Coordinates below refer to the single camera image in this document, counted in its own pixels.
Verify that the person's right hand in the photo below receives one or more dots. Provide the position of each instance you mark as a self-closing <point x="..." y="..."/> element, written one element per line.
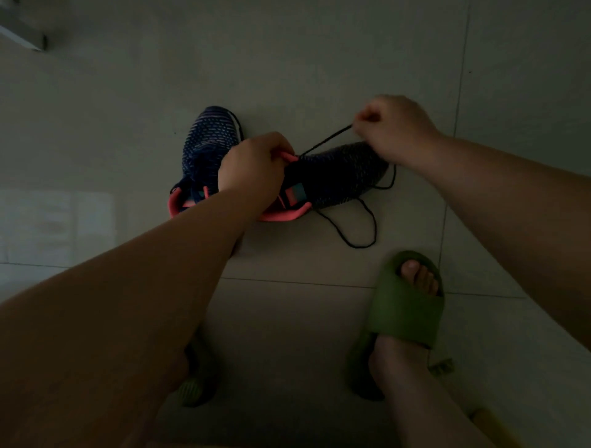
<point x="401" y="129"/>

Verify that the person's left hand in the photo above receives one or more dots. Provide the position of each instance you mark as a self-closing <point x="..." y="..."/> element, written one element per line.
<point x="254" y="175"/>

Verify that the blue knit sneaker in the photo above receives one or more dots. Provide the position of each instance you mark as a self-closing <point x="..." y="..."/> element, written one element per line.
<point x="208" y="134"/>
<point x="337" y="171"/>

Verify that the person's right forearm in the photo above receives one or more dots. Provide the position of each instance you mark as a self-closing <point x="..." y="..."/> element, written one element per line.
<point x="517" y="217"/>

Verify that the person's left forearm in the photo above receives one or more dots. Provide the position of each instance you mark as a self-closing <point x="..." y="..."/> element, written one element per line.
<point x="106" y="332"/>

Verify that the person's right leg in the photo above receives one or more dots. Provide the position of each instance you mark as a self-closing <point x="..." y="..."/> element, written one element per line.
<point x="406" y="383"/>

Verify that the green foam slipper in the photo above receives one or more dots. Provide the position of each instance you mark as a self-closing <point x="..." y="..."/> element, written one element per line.
<point x="194" y="392"/>
<point x="406" y="309"/>

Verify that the white metal shoe rack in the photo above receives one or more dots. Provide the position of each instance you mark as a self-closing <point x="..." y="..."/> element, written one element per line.
<point x="20" y="34"/>

